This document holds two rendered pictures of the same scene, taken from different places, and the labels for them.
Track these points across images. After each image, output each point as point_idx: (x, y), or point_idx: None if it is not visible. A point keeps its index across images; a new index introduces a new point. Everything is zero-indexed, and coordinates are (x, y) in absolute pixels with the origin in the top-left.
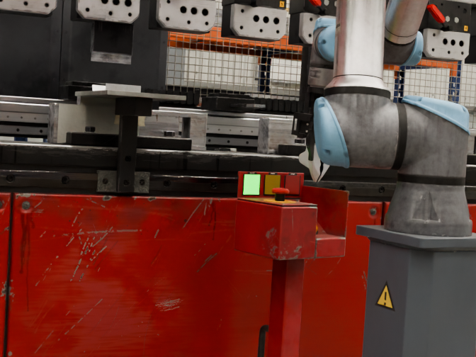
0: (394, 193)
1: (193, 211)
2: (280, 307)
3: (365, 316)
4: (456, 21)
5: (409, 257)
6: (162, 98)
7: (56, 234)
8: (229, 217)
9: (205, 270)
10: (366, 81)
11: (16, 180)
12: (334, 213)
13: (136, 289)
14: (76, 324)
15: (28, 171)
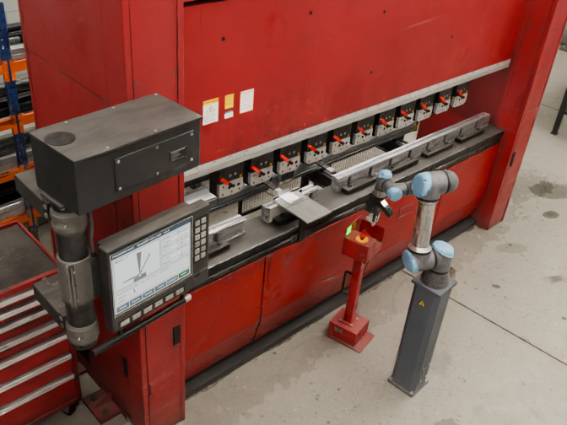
0: (426, 272)
1: (320, 234)
2: (358, 270)
3: (412, 304)
4: (409, 110)
5: (433, 297)
6: (324, 216)
7: (278, 263)
8: (331, 231)
9: (321, 252)
10: (426, 250)
11: (267, 252)
12: (377, 234)
13: (300, 268)
14: (282, 287)
15: (270, 248)
